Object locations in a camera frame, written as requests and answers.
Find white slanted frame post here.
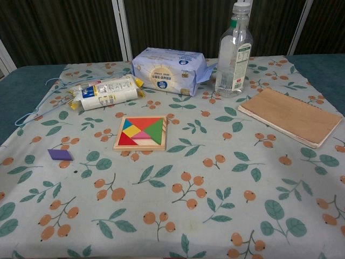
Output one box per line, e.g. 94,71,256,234
286,0,316,56

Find brown cover notebook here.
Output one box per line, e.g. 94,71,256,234
237,87,343,149

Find orange-red large triangle piece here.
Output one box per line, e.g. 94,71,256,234
125,118,163,132

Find white double frame post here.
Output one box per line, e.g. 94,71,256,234
111,0,133,62

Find clear plastic bottle green label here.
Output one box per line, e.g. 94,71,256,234
215,2,254,99

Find teal table cover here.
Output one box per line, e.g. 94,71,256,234
0,53,345,148

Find dark pleated curtain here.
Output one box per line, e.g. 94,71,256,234
0,0,345,69

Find white frame post corner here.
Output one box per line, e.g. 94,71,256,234
0,39,17,79

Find white snack pack yellow ends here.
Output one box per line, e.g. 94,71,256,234
69,88,147,111

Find yellow square tangram piece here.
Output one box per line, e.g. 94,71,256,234
122,126,142,139

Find wooden tangram puzzle tray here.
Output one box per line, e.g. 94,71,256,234
113,115,168,152

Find floral orange berry tablecloth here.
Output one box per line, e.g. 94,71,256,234
0,55,345,259

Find pale blue tissue pack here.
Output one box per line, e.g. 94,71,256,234
131,47,218,97

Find green large triangle piece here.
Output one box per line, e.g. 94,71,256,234
143,119,164,146

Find red medium triangle piece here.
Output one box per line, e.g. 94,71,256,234
118,133,137,147

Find light blue wire hanger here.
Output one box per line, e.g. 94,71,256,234
15,70,130,127

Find snack pack with blue label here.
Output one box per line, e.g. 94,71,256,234
67,76,144,98

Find purple parallelogram tangram piece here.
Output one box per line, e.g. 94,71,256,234
47,148,74,161

